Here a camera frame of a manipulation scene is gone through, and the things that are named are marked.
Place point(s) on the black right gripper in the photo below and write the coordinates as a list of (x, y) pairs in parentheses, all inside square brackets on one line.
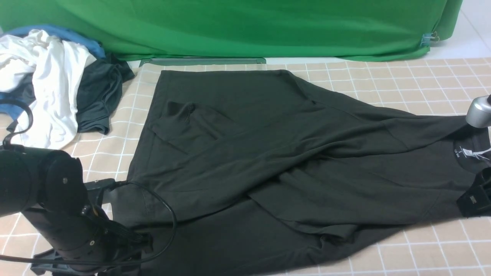
[(476, 201)]

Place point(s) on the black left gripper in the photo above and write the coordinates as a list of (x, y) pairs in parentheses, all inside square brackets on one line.
[(89, 243)]

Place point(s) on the dark gray long-sleeve shirt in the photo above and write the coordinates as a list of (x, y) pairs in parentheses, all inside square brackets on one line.
[(266, 171)]

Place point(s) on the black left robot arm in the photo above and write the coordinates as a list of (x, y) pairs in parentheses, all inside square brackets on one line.
[(48, 189)]

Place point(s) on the dark teal crumpled shirt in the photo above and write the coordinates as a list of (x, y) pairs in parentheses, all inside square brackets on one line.
[(99, 94)]

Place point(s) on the white crumpled shirt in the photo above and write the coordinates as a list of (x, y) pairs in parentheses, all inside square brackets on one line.
[(44, 132)]

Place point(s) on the checkered beige tablecloth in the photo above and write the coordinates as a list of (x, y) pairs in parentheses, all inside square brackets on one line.
[(434, 87)]

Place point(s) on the blue crumpled garment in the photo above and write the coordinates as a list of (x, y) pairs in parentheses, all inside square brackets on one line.
[(57, 36)]

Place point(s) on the blue binder clip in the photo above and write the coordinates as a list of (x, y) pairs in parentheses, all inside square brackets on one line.
[(428, 39)]

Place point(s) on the green backdrop cloth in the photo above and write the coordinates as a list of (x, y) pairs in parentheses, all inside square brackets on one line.
[(356, 30)]

